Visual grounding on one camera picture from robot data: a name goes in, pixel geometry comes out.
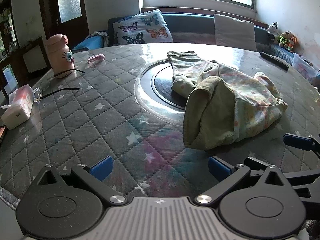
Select plain white pillow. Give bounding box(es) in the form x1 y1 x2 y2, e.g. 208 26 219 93
214 14 257 52

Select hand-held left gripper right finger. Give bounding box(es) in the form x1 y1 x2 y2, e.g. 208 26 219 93
194 156 293 205

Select blue cushion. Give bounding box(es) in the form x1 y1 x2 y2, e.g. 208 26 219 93
72 35 104 51

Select dark door with frosted glass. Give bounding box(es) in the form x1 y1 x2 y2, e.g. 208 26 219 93
37 0 90 40

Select clear plastic storage box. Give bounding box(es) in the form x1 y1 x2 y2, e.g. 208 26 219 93
291 53 320 85

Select butterfly print pillow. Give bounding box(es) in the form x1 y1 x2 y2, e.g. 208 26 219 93
112 9 174 46

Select dark wooden shelf cabinet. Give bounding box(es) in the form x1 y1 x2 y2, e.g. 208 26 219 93
0 0 48 98

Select plush bear with green vest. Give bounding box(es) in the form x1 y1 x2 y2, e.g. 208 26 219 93
275 31 292 48

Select black-armed eyeglasses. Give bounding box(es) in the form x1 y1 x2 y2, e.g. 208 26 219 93
32 69 85 103

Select dark teal bench sofa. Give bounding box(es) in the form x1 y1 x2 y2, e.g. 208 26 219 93
108 7 295 65

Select black and white plush toy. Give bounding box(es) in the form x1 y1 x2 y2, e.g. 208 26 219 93
268 22 279 40

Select floral garment with green lining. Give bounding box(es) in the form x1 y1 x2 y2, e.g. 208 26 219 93
167 50 288 151

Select orange plush toy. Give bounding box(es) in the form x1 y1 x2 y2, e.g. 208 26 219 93
286 36 298 53

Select pink hair clip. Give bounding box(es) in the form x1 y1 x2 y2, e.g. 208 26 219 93
87 54 105 67

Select pink cartoon bottle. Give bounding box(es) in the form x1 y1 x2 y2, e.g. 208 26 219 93
45 34 75 78

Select black round table hotplate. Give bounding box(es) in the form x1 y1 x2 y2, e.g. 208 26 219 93
135 59 190 110

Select crumpled patterned blanket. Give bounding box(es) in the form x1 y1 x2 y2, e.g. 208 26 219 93
86 31 109 43

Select white and pink tissue pack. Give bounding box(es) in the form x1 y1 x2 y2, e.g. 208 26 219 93
0 84 34 130

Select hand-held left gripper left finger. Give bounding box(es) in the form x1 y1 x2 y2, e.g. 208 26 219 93
37 155 127 207

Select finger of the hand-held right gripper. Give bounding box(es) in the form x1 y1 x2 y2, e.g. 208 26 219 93
245 156 320 203
283 133 320 155

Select black remote control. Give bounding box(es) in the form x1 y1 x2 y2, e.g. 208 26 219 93
260 52 290 71

